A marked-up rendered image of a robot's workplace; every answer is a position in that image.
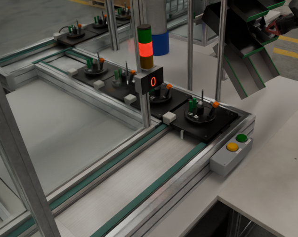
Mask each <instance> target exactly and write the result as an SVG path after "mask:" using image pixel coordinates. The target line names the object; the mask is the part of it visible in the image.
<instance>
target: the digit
mask: <svg viewBox="0 0 298 237"><path fill-rule="evenodd" d="M148 79H149V90H151V89H152V88H154V87H156V86H157V85H158V81H157V72H156V73H154V74H152V75H150V76H148Z"/></svg>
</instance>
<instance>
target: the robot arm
mask: <svg viewBox="0 0 298 237"><path fill-rule="evenodd" d="M288 6H289V8H290V10H291V11H292V13H290V14H288V15H283V16H282V17H281V18H279V19H277V20H275V21H273V22H272V23H271V24H270V25H269V26H267V27H266V28H265V31H266V32H269V33H272V34H275V35H277V36H279V35H284V34H286V33H287V32H289V31H290V30H292V29H296V28H298V0H292V1H291V2H290V3H289V5H288ZM293 14H294V15H293ZM273 25H275V28H276V31H271V30H268V29H269V28H270V27H271V26H273Z"/></svg>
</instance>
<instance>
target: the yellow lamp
mask: <svg viewBox="0 0 298 237"><path fill-rule="evenodd" d="M139 56H140V55H139ZM140 66H141V68H143V69H150V68H152V67H153V54H152V55H151V56H147V57H143V56H140Z"/></svg>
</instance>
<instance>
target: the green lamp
mask: <svg viewBox="0 0 298 237"><path fill-rule="evenodd" d="M137 36H138V42H139V43H141V44H147V43H150V42H151V41H152V31H151V28H150V29H148V30H139V29H138V28H137Z"/></svg>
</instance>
